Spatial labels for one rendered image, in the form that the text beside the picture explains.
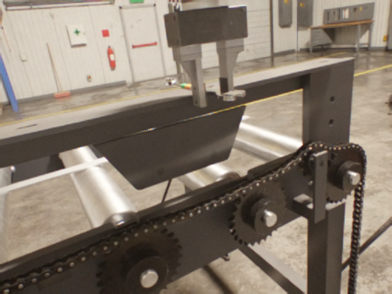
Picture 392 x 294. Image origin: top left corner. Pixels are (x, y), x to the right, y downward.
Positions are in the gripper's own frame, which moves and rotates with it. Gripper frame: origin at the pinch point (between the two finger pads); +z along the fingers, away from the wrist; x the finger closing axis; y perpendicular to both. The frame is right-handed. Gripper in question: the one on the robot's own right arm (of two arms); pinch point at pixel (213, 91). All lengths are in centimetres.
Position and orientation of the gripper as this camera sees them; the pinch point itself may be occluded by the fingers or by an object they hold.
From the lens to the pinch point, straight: 54.8
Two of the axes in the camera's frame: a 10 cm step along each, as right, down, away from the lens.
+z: 1.2, 9.3, 3.5
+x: -8.6, 2.7, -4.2
